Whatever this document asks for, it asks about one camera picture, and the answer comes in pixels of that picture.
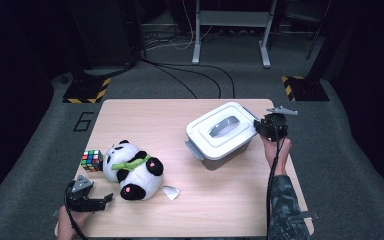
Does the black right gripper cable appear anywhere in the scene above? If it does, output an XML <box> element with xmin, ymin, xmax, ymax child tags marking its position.
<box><xmin>265</xmin><ymin>133</ymin><xmax>286</xmax><ymax>240</ymax></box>

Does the person's left hand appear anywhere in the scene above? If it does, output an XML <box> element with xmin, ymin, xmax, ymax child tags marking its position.
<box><xmin>56</xmin><ymin>205</ymin><xmax>92</xmax><ymax>240</ymax></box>

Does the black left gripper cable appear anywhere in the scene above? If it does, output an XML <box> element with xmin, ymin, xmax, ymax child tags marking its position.
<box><xmin>63</xmin><ymin>179</ymin><xmax>90</xmax><ymax>240</ymax></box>

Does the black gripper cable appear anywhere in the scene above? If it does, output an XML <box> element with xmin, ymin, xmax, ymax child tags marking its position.
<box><xmin>63</xmin><ymin>179</ymin><xmax>90</xmax><ymax>240</ymax></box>
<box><xmin>265</xmin><ymin>133</ymin><xmax>286</xmax><ymax>240</ymax></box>

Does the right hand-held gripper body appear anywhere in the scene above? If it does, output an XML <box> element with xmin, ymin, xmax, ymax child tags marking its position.
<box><xmin>264</xmin><ymin>105</ymin><xmax>299</xmax><ymax>143</ymax></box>

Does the panda plush toy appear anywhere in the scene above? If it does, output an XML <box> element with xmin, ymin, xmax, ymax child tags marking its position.
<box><xmin>102</xmin><ymin>139</ymin><xmax>181</xmax><ymax>202</ymax></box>

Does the black floor cable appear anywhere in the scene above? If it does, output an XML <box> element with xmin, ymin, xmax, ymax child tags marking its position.
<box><xmin>153</xmin><ymin>63</ymin><xmax>222</xmax><ymax>100</ymax></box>
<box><xmin>152</xmin><ymin>64</ymin><xmax>198</xmax><ymax>100</ymax></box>
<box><xmin>139</xmin><ymin>58</ymin><xmax>236</xmax><ymax>100</ymax></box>

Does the person's right hand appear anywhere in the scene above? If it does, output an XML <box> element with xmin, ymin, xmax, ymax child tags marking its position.
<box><xmin>260</xmin><ymin>135</ymin><xmax>293</xmax><ymax>177</ymax></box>

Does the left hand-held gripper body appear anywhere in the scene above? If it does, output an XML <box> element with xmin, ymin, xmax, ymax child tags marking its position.
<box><xmin>64</xmin><ymin>174</ymin><xmax>95</xmax><ymax>213</ymax></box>

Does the white floor cable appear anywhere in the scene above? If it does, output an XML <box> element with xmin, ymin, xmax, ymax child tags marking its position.
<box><xmin>144</xmin><ymin>24</ymin><xmax>214</xmax><ymax>52</ymax></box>

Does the white metal desk frame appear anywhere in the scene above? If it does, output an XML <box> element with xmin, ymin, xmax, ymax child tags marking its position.
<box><xmin>192</xmin><ymin>0</ymin><xmax>278</xmax><ymax>69</ymax></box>

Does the clear storage box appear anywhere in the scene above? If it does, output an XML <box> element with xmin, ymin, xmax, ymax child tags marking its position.
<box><xmin>184</xmin><ymin>105</ymin><xmax>261</xmax><ymax>167</ymax></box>

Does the colourful puzzle cube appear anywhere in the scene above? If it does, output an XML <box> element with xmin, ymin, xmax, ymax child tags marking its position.
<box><xmin>80</xmin><ymin>149</ymin><xmax>104</xmax><ymax>173</ymax></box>

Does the white box lid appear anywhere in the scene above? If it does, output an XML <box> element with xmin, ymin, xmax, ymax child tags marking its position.
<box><xmin>185</xmin><ymin>101</ymin><xmax>259</xmax><ymax>162</ymax></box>

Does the striped black stand base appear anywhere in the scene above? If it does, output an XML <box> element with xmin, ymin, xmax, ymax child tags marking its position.
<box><xmin>62</xmin><ymin>77</ymin><xmax>112</xmax><ymax>104</ymax></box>
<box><xmin>281</xmin><ymin>75</ymin><xmax>330</xmax><ymax>102</ymax></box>

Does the black cabinet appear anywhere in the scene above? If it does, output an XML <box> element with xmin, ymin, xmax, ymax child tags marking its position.
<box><xmin>65</xmin><ymin>0</ymin><xmax>144</xmax><ymax>68</ymax></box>

